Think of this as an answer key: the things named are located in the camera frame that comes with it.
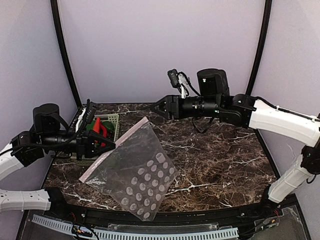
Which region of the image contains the clear zip top bag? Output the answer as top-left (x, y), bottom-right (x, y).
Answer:
top-left (79, 117), bottom-right (179, 222)

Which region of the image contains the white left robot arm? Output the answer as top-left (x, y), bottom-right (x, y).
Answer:
top-left (0, 100), bottom-right (116, 216)

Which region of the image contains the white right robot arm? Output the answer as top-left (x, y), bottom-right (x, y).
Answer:
top-left (151, 68), bottom-right (320, 204)

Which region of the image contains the red chili pepper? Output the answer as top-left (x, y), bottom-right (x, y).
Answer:
top-left (93, 117), bottom-right (108, 138)

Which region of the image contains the green leafy vegetable toy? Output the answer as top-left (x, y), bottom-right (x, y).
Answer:
top-left (86, 120), bottom-right (115, 136)

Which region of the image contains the green perforated plastic basket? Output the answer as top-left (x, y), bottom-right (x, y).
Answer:
top-left (71, 114), bottom-right (120, 167)

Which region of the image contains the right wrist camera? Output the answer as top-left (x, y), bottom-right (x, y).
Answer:
top-left (167, 69), bottom-right (190, 99)

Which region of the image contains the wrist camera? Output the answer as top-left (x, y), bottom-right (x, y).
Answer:
top-left (75, 99), bottom-right (97, 133)
top-left (167, 69), bottom-right (190, 99)

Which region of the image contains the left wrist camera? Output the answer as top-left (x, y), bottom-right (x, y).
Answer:
top-left (75, 99), bottom-right (97, 133)

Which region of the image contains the black left frame post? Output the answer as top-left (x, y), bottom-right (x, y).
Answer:
top-left (50, 0), bottom-right (82, 109)

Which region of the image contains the black frame post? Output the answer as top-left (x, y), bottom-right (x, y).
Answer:
top-left (245, 0), bottom-right (273, 96)
top-left (50, 0), bottom-right (82, 109)

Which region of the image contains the black right frame post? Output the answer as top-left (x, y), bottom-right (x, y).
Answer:
top-left (245, 0), bottom-right (273, 96)

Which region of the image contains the white slotted cable duct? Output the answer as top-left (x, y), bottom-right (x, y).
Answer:
top-left (31, 214), bottom-right (239, 240)

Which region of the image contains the black front table rail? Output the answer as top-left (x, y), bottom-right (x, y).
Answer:
top-left (42, 187), bottom-right (301, 230)

